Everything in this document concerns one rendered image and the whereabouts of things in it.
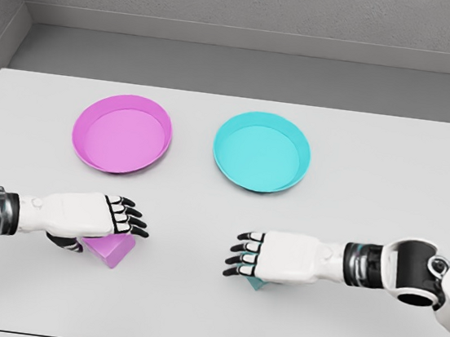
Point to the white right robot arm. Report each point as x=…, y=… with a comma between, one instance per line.
x=401, y=272

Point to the pink round plate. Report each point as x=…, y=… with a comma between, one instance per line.
x=122, y=133

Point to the cyan block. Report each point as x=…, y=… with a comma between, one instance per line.
x=257, y=283

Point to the pink block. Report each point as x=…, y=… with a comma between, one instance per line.
x=112, y=250

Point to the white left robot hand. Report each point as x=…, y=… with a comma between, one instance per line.
x=80, y=212

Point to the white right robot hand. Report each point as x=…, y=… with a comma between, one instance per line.
x=288, y=258

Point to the cyan round plate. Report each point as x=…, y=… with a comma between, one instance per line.
x=262, y=151

